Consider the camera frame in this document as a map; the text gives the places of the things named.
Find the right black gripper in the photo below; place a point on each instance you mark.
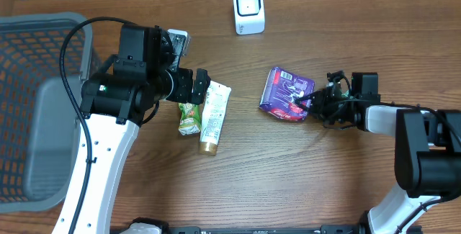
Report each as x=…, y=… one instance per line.
x=320, y=104

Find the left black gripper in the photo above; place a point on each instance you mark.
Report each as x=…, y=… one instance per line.
x=198, y=86

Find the green yellow juice carton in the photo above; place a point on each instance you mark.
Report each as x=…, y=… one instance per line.
x=190, y=121

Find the white Pantene tube gold cap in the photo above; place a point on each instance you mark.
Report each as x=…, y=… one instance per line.
x=213, y=116

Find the purple snack package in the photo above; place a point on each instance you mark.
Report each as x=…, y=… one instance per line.
x=281, y=90

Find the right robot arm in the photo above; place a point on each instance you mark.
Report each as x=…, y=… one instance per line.
x=427, y=147

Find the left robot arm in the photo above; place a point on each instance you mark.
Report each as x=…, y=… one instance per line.
x=112, y=109

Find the white barcode scanner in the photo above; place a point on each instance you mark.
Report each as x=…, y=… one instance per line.
x=249, y=16

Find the grey plastic shopping basket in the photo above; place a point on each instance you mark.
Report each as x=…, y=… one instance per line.
x=39, y=128

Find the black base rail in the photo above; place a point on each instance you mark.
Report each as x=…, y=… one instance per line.
x=148, y=225

